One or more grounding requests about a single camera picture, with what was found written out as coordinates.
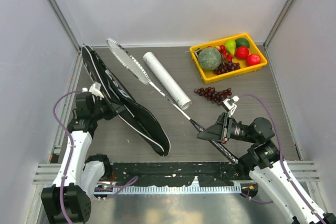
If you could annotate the white slotted cable duct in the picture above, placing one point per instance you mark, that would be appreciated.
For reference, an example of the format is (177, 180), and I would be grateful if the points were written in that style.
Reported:
(192, 189)

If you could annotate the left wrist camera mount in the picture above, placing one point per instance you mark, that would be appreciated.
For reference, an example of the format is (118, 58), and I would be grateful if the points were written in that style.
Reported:
(94, 89)

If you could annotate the red apple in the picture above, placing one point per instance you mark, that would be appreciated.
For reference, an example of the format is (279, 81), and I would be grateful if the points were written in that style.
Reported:
(242, 52)

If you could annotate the white shuttlecock tube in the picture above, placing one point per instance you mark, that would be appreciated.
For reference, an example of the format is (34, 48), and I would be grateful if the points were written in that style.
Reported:
(171, 86)

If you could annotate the red cherries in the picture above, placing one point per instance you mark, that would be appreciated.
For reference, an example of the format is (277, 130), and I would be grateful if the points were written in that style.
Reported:
(226, 55)

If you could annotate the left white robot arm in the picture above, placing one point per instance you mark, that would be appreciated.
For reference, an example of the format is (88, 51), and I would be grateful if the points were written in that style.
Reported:
(68, 199)

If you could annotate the green netted melon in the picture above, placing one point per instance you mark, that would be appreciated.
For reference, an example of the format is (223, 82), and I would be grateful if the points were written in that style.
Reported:
(209, 58)

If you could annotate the black racket bag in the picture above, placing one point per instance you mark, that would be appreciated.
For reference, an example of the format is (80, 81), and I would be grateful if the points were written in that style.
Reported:
(136, 116)

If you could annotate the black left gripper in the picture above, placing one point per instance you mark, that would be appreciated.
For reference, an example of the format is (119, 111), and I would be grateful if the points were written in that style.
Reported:
(113, 110)

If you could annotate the grape bunch in tray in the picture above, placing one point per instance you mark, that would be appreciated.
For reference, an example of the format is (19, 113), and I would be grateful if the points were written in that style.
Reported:
(226, 67)

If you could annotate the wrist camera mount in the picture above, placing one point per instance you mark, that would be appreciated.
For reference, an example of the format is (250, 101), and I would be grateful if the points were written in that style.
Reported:
(94, 89)
(230, 105)

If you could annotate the dark red grape bunch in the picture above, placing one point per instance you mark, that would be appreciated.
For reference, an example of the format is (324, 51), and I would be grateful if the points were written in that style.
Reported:
(213, 95)

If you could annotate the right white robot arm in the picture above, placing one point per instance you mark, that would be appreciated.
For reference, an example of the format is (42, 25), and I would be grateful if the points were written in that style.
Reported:
(265, 165)

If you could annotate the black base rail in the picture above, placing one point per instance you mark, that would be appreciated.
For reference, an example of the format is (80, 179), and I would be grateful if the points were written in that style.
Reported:
(176, 174)

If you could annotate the badminton racket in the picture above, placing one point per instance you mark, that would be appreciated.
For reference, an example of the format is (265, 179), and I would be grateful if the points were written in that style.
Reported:
(128, 61)

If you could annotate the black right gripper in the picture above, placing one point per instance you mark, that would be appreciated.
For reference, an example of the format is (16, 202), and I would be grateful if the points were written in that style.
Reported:
(216, 131)

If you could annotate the yellow plastic tray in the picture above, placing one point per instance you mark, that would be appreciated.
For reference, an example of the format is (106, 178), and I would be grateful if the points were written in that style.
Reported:
(210, 77)

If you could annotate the red pomegranate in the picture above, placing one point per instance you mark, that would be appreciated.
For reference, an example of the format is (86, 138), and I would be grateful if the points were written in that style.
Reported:
(253, 59)

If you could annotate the green pear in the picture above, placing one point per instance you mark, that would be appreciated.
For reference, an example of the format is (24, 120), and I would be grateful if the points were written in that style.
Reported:
(230, 46)

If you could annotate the aluminium frame bars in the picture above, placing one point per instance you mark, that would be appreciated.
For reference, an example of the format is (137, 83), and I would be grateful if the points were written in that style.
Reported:
(62, 12)

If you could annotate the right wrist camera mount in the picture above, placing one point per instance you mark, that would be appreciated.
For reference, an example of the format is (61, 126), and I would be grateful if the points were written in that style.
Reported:
(230, 105)

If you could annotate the green lime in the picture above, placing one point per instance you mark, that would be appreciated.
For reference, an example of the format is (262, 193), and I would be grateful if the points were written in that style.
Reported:
(242, 42)

